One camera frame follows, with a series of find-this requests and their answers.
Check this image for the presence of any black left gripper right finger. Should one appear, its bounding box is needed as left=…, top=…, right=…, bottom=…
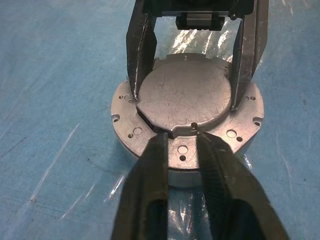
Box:
left=195, top=131, right=290, bottom=240

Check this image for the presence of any silver round motor lid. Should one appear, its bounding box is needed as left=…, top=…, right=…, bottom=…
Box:
left=109, top=53, right=265, bottom=172

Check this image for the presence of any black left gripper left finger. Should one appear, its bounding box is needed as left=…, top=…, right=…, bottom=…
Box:
left=109, top=131, right=170, bottom=240

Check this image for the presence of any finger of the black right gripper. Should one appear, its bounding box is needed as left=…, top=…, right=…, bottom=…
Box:
left=229, top=0, right=270, bottom=112
left=125, top=0, right=158, bottom=102

